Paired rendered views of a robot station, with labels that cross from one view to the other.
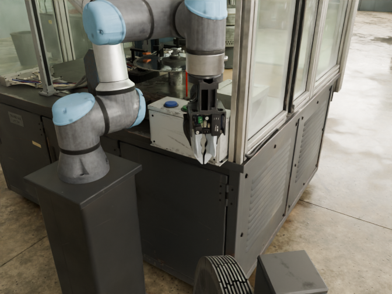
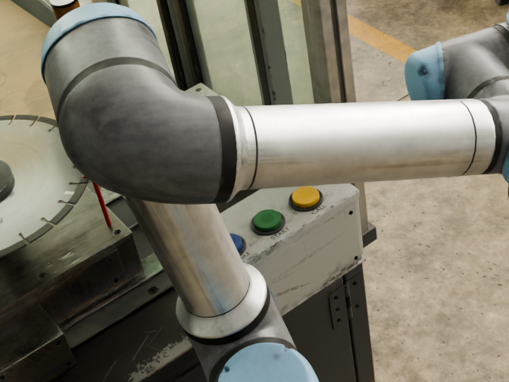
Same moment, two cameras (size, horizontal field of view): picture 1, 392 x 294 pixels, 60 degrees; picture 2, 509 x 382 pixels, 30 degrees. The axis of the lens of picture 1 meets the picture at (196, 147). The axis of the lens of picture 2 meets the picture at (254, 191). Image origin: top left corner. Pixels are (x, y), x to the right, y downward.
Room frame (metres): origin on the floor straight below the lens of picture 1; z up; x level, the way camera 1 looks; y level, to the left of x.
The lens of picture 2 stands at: (0.56, 0.91, 1.83)
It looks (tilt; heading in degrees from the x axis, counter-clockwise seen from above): 41 degrees down; 299
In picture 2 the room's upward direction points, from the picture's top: 11 degrees counter-clockwise
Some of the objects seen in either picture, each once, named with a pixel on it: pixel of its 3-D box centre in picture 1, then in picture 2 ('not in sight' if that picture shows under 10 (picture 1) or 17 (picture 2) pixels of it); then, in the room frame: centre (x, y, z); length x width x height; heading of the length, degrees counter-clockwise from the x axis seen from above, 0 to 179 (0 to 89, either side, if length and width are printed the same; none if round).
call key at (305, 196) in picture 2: not in sight; (306, 199); (0.99, -0.04, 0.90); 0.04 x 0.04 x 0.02
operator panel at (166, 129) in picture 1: (191, 129); (269, 254); (1.05, 0.02, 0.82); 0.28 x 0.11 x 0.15; 57
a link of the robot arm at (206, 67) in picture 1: (206, 63); not in sight; (0.67, -0.02, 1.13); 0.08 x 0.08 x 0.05
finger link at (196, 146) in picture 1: (197, 149); not in sight; (0.67, 0.00, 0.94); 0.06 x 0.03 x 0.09; 7
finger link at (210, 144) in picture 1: (211, 148); not in sight; (0.67, -0.03, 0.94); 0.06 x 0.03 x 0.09; 7
